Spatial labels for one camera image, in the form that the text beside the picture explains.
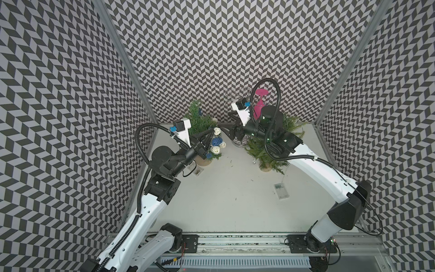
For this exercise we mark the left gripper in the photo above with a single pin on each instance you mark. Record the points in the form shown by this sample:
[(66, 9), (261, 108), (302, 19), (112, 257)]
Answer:
[(199, 145)]

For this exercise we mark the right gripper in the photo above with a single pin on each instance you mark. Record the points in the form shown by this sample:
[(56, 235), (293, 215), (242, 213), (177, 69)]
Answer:
[(233, 128)]

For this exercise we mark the blue and white ball garland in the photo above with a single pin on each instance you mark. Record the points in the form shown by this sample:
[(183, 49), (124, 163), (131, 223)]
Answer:
[(215, 141)]

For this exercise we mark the clear bulb string light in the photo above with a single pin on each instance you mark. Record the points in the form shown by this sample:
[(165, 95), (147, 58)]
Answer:
[(257, 151)]

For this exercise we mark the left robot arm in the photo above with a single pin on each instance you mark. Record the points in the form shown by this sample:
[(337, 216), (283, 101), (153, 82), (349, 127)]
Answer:
[(158, 187)]

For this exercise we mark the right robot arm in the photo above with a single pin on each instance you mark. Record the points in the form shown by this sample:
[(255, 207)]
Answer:
[(266, 124)]

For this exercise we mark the dark green small christmas tree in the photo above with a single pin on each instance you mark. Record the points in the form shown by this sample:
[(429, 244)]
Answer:
[(192, 116)]

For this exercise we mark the light green christmas tree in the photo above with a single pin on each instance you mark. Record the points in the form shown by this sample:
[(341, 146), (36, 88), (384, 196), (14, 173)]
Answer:
[(273, 150)]

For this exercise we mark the pink plastic wine glass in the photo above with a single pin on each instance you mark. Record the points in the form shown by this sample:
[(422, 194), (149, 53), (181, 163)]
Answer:
[(261, 93)]

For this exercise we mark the garland battery box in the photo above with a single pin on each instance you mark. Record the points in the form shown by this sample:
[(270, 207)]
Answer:
[(198, 170)]

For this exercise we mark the clear battery box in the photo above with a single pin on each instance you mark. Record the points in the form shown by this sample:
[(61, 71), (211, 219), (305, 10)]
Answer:
[(281, 191)]

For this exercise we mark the chrome wire glass rack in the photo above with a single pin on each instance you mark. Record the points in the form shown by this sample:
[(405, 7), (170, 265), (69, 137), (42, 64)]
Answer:
[(233, 116)]

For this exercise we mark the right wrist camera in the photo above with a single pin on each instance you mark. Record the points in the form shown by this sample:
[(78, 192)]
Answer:
[(242, 108)]

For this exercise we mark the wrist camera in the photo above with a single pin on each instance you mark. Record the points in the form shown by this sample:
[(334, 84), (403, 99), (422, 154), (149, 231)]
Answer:
[(242, 108), (180, 128)]

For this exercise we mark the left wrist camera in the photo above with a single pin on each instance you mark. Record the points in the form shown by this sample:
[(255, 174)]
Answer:
[(180, 128)]

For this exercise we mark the metal front rail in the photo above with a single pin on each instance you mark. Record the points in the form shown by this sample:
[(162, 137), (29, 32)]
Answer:
[(279, 244)]

